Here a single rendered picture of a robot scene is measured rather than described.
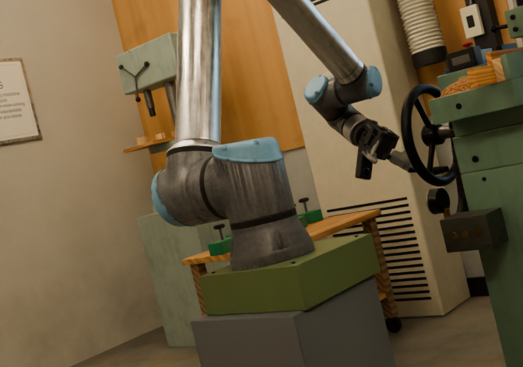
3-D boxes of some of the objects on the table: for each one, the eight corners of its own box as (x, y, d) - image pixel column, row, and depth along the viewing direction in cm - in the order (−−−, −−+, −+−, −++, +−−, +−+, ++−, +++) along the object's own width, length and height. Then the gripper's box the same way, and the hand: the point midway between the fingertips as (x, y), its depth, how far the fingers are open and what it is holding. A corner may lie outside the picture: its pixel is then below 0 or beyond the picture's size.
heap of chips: (453, 94, 180) (450, 83, 180) (500, 82, 171) (498, 70, 171) (435, 98, 174) (432, 86, 174) (484, 85, 165) (481, 73, 165)
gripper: (344, 111, 218) (380, 139, 202) (394, 126, 228) (433, 153, 212) (332, 138, 220) (366, 167, 204) (383, 151, 230) (419, 180, 214)
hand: (396, 169), depth 209 cm, fingers open, 14 cm apart
